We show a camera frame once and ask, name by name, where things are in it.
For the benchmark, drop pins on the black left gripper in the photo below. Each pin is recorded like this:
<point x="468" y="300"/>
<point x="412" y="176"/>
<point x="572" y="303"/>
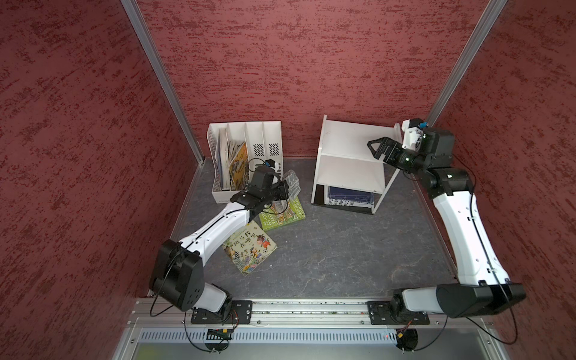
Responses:
<point x="283" y="187"/>

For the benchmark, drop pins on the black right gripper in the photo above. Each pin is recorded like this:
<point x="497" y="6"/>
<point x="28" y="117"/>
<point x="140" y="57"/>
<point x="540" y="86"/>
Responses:
<point x="381" y="148"/>

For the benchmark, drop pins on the grey knitted cloth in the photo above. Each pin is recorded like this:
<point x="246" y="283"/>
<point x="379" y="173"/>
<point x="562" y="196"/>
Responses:
<point x="293" y="184"/>

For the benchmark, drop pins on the white two-tier bookshelf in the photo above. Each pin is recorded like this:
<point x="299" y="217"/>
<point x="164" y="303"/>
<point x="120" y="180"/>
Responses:
<point x="344" y="161"/>

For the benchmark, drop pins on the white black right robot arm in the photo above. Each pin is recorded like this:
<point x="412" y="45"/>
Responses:
<point x="483" y="286"/>

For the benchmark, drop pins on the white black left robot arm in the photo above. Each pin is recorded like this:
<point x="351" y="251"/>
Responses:
<point x="178" y="273"/>

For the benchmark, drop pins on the green Treehouse book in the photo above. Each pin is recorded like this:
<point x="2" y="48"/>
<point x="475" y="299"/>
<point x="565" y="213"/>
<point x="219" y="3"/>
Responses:
<point x="282" y="213"/>

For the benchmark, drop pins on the yellow Chinese comic book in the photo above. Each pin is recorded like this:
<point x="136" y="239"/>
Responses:
<point x="238" y="165"/>

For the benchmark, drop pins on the blue book under shelf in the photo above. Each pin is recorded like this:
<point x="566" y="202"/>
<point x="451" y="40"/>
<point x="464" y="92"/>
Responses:
<point x="338" y="196"/>

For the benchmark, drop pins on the white perforated magazine file rack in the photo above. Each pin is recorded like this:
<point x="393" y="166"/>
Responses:
<point x="263" y="140"/>

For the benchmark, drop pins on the blue white magazines stack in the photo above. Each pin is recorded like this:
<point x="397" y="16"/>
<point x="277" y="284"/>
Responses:
<point x="222" y="158"/>

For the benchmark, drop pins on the colourful Chinese picture book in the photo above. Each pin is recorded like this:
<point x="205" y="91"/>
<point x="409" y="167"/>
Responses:
<point x="249" y="247"/>

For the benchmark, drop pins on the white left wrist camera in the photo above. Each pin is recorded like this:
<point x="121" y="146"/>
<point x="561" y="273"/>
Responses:
<point x="271" y="164"/>

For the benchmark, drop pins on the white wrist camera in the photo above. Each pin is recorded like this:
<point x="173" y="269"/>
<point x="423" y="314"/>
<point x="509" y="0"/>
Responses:
<point x="271" y="164"/>
<point x="411" y="134"/>

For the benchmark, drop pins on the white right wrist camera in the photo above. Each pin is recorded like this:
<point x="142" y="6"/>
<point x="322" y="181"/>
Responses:
<point x="411" y="134"/>

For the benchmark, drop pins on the aluminium front rail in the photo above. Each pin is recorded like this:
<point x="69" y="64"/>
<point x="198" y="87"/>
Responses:
<point x="267" y="313"/>

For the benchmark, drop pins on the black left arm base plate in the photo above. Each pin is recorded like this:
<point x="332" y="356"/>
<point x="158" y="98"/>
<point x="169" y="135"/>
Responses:
<point x="233" y="312"/>

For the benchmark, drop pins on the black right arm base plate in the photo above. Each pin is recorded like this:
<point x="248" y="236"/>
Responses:
<point x="394" y="313"/>

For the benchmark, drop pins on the right aluminium corner post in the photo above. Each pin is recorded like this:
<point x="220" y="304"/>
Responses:
<point x="485" y="23"/>

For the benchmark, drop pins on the aluminium corner post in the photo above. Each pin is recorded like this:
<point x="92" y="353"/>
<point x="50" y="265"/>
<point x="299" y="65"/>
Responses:
<point x="147" y="43"/>
<point x="485" y="23"/>

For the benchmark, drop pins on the left aluminium corner post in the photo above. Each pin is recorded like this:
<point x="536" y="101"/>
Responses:
<point x="147" y="43"/>

